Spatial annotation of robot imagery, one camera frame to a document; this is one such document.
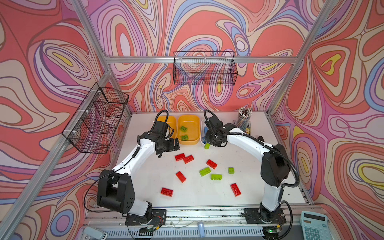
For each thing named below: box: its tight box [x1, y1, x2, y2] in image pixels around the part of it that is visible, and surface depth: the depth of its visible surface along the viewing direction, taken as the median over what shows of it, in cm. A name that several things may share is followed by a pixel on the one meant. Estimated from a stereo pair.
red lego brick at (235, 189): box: [230, 183, 242, 197], surface depth 82 cm
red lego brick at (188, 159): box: [183, 154, 194, 164], surface depth 95 cm
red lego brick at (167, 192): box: [160, 187, 174, 197], surface depth 82 cm
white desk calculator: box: [300, 211, 332, 240], surface depth 71 cm
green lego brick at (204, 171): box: [199, 167, 211, 177], surface depth 90 cm
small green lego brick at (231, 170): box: [228, 167, 235, 174], surface depth 90 cm
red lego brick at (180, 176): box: [175, 171, 187, 183], surface depth 88 cm
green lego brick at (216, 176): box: [210, 173, 223, 181], surface depth 86 cm
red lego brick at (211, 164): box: [206, 159, 218, 170], surface depth 92 cm
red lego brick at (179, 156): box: [174, 153, 186, 162], surface depth 95 cm
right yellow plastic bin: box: [177, 114, 201, 146], surface depth 110 cm
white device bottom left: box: [82, 226, 108, 240], surface depth 69 cm
